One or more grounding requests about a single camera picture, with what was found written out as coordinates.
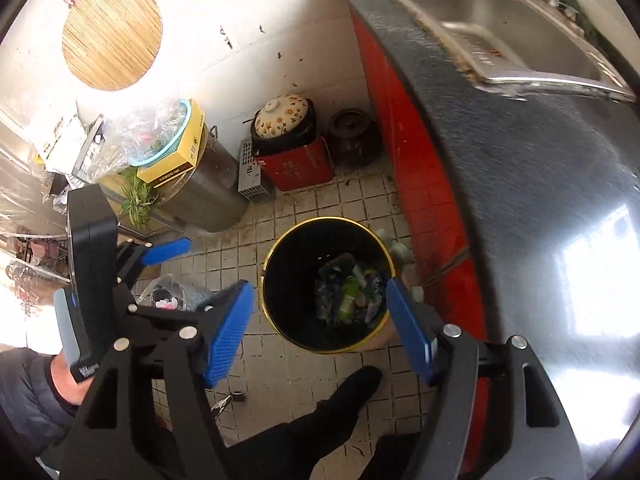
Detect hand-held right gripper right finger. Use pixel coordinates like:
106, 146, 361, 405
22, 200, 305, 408
385, 277, 586, 480

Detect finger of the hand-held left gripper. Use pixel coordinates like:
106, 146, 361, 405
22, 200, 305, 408
116, 237, 192, 291
117, 280, 216, 333

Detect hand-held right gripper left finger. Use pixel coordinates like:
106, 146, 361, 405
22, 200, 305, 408
60, 280, 255, 480

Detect black bin with gold rim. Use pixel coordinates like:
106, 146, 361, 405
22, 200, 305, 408
260, 216, 398, 356

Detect person's left forearm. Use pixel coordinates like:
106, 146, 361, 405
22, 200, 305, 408
0, 347, 88, 461

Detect plastic bag with small items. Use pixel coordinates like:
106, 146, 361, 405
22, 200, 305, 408
135, 274, 216, 313

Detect green plant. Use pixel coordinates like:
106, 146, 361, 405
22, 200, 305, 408
120, 167, 161, 228

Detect heap of discarded packaging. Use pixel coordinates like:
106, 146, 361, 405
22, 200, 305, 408
314, 252, 391, 326

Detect large steel pot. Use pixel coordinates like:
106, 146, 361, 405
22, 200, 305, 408
160, 125, 249, 233

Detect yellow cardboard box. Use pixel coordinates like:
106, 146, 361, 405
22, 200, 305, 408
136, 100, 207, 184

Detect metal shelf rack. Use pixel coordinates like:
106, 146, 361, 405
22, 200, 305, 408
50, 115, 166, 241

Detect teal plastic basket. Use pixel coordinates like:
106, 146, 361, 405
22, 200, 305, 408
127, 99, 193, 167

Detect grey plastic basket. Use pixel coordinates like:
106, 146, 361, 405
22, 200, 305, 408
237, 139, 275, 204

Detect clear plastic bag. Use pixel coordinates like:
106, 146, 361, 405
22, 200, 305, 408
82, 105, 186, 181

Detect person's black trouser leg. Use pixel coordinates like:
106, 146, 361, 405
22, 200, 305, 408
220, 366, 385, 480

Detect white and red packages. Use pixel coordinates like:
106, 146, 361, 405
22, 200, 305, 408
27, 102, 88, 171

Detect red kitchen cabinet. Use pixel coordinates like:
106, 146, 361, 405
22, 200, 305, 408
350, 7, 488, 476

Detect red box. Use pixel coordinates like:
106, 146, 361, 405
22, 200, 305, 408
252, 137, 335, 192

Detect grey kitchen countertop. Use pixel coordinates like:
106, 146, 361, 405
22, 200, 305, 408
325, 0, 640, 480

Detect floral ceramic pot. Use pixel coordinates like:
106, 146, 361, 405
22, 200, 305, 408
250, 93, 318, 157

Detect dark clay jar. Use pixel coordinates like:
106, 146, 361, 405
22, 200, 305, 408
327, 107, 382, 167

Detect round bamboo mat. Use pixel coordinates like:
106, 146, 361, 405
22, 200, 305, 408
62, 0, 164, 91

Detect steel sink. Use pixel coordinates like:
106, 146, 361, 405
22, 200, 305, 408
360, 0, 636, 101

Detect green cloth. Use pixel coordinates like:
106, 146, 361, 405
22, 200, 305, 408
559, 0, 617, 53

